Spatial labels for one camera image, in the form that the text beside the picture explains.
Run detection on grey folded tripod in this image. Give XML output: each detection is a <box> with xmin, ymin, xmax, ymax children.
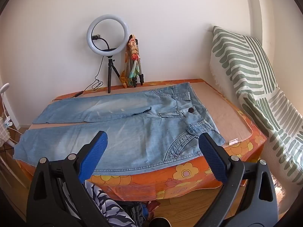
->
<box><xmin>128</xmin><ymin>38</ymin><xmax>144</xmax><ymax>87</ymax></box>

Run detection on light blue denim pants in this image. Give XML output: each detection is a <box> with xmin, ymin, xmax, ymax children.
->
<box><xmin>14</xmin><ymin>82</ymin><xmax>226</xmax><ymax>173</ymax></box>

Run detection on person's black shoe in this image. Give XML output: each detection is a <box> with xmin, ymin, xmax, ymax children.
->
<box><xmin>150</xmin><ymin>218</ymin><xmax>171</xmax><ymax>227</ymax></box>

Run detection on orange floral tablecloth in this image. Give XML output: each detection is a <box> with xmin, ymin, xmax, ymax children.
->
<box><xmin>14</xmin><ymin>79</ymin><xmax>267</xmax><ymax>200</ymax></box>

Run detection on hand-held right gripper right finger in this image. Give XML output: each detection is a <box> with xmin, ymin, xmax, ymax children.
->
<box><xmin>198</xmin><ymin>133</ymin><xmax>278</xmax><ymax>227</ymax></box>

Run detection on green striped white cushion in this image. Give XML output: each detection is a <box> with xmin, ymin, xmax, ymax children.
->
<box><xmin>209</xmin><ymin>26</ymin><xmax>303</xmax><ymax>185</ymax></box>

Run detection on ring light on black tripod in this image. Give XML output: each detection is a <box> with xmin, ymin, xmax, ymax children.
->
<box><xmin>87</xmin><ymin>14</ymin><xmax>131</xmax><ymax>94</ymax></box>

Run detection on person's dark patterned clothing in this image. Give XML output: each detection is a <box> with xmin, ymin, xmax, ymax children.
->
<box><xmin>82</xmin><ymin>182</ymin><xmax>138</xmax><ymax>227</ymax></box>

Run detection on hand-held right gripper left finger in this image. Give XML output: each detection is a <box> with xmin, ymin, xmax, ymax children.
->
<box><xmin>26</xmin><ymin>131</ymin><xmax>113</xmax><ymax>227</ymax></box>

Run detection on white clip lamp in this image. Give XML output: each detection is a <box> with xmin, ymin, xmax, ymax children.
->
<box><xmin>0</xmin><ymin>83</ymin><xmax>13</xmax><ymax>128</ymax></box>

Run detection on white lamp cable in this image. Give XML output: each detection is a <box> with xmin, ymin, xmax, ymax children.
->
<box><xmin>7</xmin><ymin>125</ymin><xmax>19</xmax><ymax>145</ymax></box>

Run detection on dark cloth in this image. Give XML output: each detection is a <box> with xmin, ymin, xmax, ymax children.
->
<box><xmin>123</xmin><ymin>202</ymin><xmax>149</xmax><ymax>227</ymax></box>

